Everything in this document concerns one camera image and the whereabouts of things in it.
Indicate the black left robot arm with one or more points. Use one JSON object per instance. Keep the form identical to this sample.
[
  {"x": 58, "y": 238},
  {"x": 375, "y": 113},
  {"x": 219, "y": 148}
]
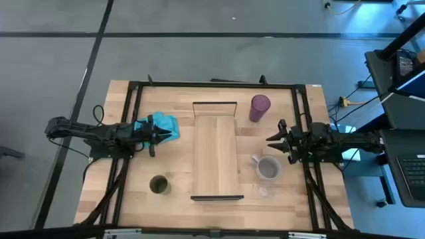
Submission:
[{"x": 83, "y": 129}]

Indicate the yellow power strip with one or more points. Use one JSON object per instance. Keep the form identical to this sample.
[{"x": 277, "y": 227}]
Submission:
[{"x": 344, "y": 101}]

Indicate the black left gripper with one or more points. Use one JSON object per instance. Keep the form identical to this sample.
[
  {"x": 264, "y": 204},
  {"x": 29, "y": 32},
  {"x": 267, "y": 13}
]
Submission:
[{"x": 146, "y": 134}]

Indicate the grey chair leg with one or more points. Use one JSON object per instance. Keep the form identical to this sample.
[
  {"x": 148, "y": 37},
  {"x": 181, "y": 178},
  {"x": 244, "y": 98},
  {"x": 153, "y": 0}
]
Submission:
[{"x": 11, "y": 152}]

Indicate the black side desk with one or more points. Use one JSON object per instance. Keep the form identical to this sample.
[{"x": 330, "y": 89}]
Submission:
[{"x": 395, "y": 106}]

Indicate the black diagonal pole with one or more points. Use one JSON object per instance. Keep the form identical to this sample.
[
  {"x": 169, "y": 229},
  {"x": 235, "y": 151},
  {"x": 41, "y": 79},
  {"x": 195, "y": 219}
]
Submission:
[{"x": 403, "y": 38}]

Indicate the black aluminium table frame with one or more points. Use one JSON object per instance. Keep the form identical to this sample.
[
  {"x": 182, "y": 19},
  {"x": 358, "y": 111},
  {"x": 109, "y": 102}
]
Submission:
[{"x": 216, "y": 84}]

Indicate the blue cloth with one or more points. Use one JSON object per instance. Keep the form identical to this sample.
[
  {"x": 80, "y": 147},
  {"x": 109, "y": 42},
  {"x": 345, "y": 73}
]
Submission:
[{"x": 169, "y": 124}]

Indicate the black laptop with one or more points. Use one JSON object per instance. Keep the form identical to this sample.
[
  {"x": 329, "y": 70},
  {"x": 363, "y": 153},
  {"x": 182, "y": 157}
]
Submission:
[{"x": 413, "y": 176}]

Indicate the black rail with silver brackets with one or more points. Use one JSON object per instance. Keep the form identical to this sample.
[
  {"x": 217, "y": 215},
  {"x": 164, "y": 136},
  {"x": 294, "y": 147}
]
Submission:
[{"x": 212, "y": 233}]

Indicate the wooden tray with black ends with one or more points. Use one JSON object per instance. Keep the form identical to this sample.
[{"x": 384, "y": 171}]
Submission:
[{"x": 216, "y": 156}]

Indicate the purple ribbed tumbler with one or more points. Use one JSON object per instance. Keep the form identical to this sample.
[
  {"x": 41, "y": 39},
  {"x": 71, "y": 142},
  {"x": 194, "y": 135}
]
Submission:
[{"x": 259, "y": 106}]

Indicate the black caster wheel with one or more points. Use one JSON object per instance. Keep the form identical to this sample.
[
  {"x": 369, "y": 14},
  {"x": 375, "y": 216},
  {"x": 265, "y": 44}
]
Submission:
[{"x": 382, "y": 203}]

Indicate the olive green cup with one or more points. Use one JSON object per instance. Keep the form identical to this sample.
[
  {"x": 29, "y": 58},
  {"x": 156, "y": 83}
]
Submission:
[{"x": 159, "y": 184}]

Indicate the white box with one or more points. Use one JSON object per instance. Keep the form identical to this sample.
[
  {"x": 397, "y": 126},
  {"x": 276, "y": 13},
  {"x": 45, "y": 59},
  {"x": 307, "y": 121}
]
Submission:
[{"x": 352, "y": 154}]

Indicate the small black device with screen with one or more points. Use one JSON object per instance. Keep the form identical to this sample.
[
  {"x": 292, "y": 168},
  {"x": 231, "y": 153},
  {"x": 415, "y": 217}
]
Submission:
[{"x": 405, "y": 65}]

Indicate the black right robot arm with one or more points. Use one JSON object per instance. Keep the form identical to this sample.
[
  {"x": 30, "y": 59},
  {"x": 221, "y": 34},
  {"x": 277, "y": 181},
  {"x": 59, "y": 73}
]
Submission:
[{"x": 352, "y": 141}]

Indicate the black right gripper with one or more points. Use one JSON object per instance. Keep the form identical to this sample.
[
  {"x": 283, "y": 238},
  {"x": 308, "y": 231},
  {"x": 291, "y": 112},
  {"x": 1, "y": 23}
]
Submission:
[{"x": 299, "y": 142}]

